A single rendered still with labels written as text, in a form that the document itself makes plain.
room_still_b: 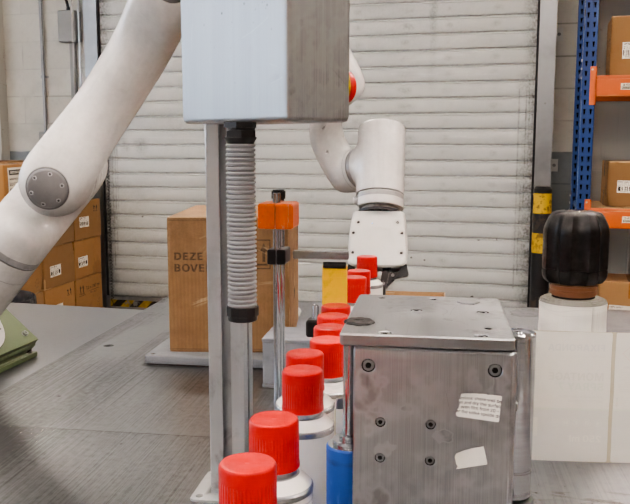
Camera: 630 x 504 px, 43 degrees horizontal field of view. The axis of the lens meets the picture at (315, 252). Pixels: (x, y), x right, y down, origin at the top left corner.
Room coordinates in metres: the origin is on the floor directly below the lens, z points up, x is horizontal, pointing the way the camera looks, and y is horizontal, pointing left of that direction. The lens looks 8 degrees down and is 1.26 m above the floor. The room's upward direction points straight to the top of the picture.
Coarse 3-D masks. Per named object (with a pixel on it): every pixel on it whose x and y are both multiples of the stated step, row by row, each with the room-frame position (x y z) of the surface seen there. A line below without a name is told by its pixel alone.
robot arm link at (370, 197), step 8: (360, 192) 1.39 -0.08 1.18; (368, 192) 1.38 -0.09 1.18; (376, 192) 1.38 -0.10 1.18; (384, 192) 1.37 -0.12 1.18; (392, 192) 1.38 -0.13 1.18; (400, 192) 1.39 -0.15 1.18; (360, 200) 1.39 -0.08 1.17; (368, 200) 1.38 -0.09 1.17; (376, 200) 1.37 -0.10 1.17; (384, 200) 1.37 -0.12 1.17; (392, 200) 1.37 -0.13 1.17; (400, 200) 1.39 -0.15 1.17; (360, 208) 1.41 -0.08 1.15; (400, 208) 1.40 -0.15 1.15
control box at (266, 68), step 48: (192, 0) 0.91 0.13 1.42; (240, 0) 0.85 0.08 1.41; (288, 0) 0.81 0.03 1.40; (336, 0) 0.86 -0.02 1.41; (192, 48) 0.91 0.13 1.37; (240, 48) 0.85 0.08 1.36; (288, 48) 0.81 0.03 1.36; (336, 48) 0.86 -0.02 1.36; (192, 96) 0.91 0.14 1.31; (240, 96) 0.85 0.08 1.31; (288, 96) 0.81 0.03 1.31; (336, 96) 0.86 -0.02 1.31
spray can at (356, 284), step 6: (348, 276) 1.08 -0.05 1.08; (354, 276) 1.08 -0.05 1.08; (360, 276) 1.08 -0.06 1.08; (348, 282) 1.06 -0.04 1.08; (354, 282) 1.06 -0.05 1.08; (360, 282) 1.06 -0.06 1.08; (348, 288) 1.06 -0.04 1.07; (354, 288) 1.06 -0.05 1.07; (360, 288) 1.06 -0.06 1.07; (348, 294) 1.06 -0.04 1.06; (354, 294) 1.06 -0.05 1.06; (360, 294) 1.06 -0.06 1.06; (348, 300) 1.06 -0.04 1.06; (354, 300) 1.06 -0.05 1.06
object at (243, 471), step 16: (224, 464) 0.43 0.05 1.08; (240, 464) 0.43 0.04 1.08; (256, 464) 0.43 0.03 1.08; (272, 464) 0.43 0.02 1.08; (224, 480) 0.43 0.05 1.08; (240, 480) 0.42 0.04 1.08; (256, 480) 0.42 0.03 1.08; (272, 480) 0.43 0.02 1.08; (224, 496) 0.43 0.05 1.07; (240, 496) 0.42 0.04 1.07; (256, 496) 0.42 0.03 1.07; (272, 496) 0.43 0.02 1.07
